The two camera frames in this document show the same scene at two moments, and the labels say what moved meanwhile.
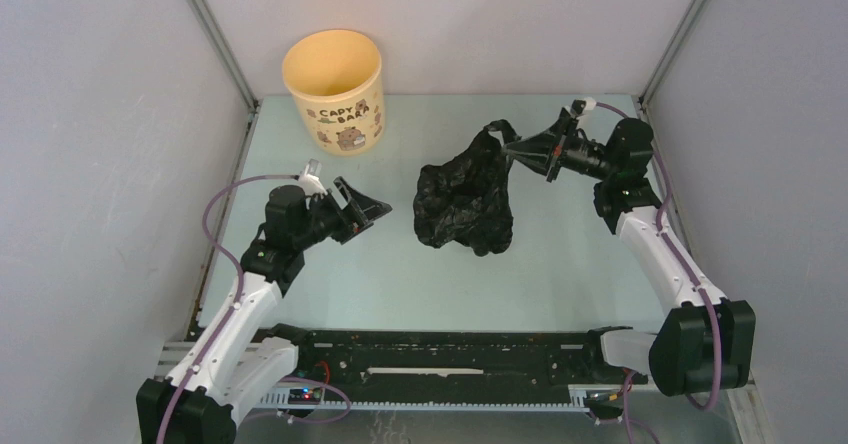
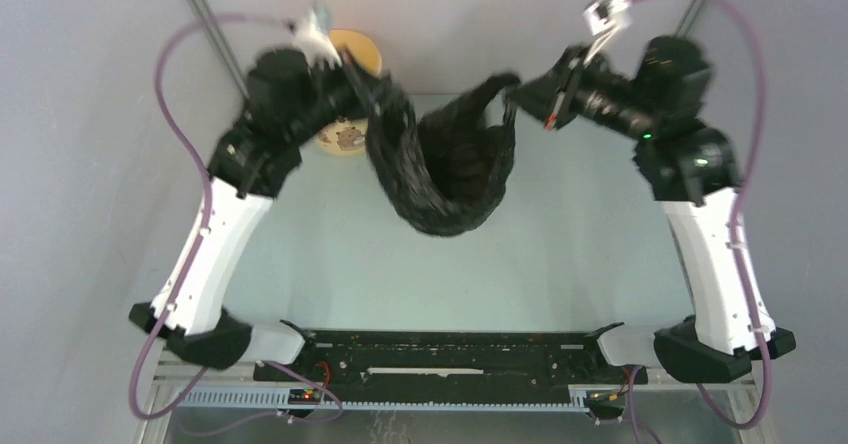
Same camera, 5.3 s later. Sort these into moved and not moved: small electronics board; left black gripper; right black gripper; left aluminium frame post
Moved: right black gripper; left black gripper
Not moved: small electronics board; left aluminium frame post
